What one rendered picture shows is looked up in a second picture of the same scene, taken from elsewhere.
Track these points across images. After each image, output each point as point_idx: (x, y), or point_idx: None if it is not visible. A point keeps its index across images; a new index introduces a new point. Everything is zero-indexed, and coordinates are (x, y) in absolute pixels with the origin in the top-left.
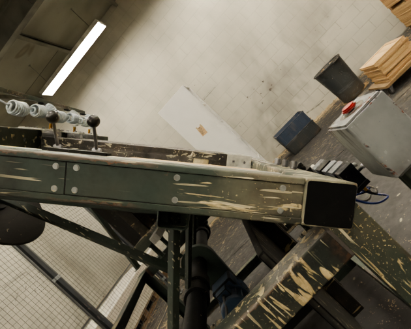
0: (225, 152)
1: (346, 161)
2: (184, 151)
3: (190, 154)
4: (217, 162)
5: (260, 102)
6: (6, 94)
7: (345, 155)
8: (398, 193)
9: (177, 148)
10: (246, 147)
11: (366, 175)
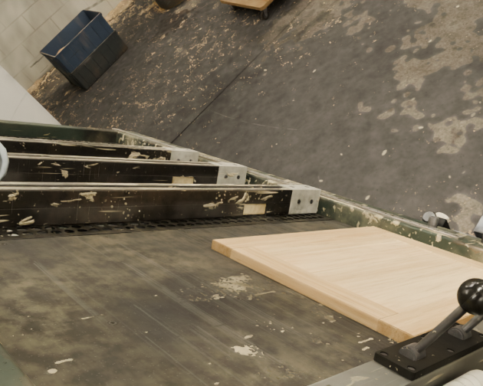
0: (175, 150)
1: (228, 125)
2: (234, 191)
3: (242, 197)
4: (278, 207)
5: None
6: None
7: (221, 113)
8: (367, 195)
9: (142, 162)
10: (8, 75)
11: (289, 157)
